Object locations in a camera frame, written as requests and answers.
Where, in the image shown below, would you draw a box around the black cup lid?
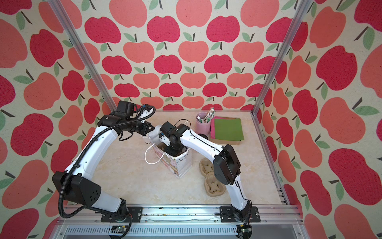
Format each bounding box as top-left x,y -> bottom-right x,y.
199,133 -> 209,140

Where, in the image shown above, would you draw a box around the cartoon animal gift bag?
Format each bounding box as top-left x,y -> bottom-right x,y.
144,125 -> 193,179

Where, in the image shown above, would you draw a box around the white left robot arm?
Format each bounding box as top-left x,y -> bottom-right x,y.
52,101 -> 156,222

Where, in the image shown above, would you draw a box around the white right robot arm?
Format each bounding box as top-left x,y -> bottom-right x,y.
158,121 -> 252,223

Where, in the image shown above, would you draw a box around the pink utensil holder cup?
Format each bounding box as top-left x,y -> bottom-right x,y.
195,112 -> 211,135

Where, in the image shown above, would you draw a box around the stacked white paper cups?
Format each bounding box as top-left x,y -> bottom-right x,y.
141,135 -> 153,145

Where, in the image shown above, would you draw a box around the cutlery in pink holder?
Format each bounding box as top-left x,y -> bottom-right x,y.
199,107 -> 215,123

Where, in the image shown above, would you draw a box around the green napkin stack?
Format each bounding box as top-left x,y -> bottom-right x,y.
214,118 -> 244,141

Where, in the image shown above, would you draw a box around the cardboard two-cup carrier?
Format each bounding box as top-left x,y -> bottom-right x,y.
199,158 -> 226,197

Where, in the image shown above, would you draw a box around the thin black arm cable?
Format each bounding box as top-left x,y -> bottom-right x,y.
174,119 -> 253,216

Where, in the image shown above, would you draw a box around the left aluminium frame post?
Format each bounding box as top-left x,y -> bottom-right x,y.
48,0 -> 116,110

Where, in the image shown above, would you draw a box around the aluminium frame post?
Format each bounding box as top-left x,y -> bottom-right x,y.
48,0 -> 116,110
251,0 -> 312,116

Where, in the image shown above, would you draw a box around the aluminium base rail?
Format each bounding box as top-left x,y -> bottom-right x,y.
49,204 -> 309,239

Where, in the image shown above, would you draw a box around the right aluminium frame post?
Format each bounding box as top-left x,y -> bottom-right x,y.
251,0 -> 312,116

